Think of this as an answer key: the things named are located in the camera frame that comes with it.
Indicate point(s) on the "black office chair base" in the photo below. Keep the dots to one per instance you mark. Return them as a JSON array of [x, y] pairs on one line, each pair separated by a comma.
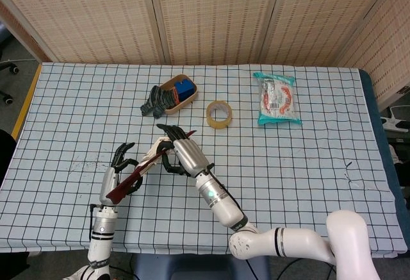
[[9, 65]]

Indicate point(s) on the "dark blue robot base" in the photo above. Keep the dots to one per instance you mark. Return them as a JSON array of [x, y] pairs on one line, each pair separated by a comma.
[[192, 268]]

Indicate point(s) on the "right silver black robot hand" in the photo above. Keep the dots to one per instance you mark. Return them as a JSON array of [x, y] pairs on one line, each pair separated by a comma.
[[189, 155]]

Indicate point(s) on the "light blue grid tablecloth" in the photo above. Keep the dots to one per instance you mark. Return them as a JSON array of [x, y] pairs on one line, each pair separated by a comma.
[[288, 171]]

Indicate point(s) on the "dark patterned folded item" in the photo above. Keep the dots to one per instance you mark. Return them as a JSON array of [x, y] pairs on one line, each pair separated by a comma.
[[157, 100]]

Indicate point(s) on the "yellowish clear tape roll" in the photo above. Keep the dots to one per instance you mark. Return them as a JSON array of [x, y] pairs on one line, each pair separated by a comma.
[[209, 120]]

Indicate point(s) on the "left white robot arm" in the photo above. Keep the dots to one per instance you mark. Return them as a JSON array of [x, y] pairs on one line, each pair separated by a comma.
[[101, 238]]

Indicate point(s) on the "paper folding fan red ribs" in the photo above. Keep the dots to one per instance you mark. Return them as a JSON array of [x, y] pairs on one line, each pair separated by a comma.
[[128, 184]]

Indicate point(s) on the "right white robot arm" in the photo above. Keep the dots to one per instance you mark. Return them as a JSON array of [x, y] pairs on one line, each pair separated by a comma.
[[224, 209]]

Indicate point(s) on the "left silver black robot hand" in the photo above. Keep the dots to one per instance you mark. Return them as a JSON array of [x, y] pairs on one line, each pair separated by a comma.
[[109, 180]]

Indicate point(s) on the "blue block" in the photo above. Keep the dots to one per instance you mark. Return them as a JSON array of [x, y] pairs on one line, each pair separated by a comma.
[[184, 91]]

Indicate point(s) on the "oval kraft paper box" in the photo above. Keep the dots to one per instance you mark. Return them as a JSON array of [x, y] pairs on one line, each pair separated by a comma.
[[168, 86]]

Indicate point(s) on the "teal snack package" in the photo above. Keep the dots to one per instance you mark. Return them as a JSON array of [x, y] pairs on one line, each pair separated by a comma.
[[277, 100]]

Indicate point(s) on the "white chair base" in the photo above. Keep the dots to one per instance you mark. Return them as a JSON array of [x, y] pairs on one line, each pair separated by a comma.
[[397, 123]]

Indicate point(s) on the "woven bamboo screen panel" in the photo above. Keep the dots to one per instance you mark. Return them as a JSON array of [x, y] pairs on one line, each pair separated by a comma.
[[218, 14], [320, 14], [80, 14], [16, 33], [390, 43]]

